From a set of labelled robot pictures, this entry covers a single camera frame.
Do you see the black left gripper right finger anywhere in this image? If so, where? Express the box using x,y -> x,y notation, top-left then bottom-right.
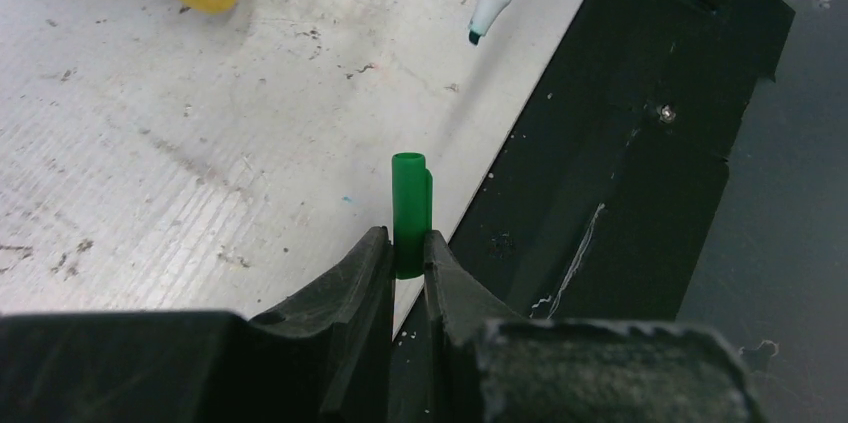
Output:
423,231 -> 765,422

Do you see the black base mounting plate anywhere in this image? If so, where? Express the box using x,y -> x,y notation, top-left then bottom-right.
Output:
389,0 -> 793,422

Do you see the green marker cap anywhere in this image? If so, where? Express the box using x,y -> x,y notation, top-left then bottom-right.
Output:
391,152 -> 433,280

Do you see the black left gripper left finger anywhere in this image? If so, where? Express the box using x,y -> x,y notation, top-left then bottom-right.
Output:
1,227 -> 395,422

